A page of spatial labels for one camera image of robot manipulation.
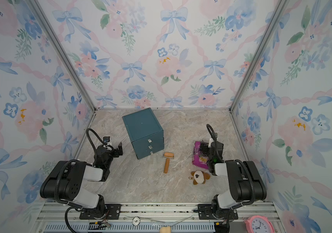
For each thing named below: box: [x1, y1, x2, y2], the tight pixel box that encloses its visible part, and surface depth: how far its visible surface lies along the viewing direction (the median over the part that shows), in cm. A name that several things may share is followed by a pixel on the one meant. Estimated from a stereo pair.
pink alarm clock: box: [243, 215, 275, 233], surface depth 70 cm
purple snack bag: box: [191, 141, 209, 170], surface depth 89 cm
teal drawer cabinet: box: [122, 107, 165, 160], surface depth 87 cm
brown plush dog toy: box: [188, 169, 211, 185], surface depth 85 cm
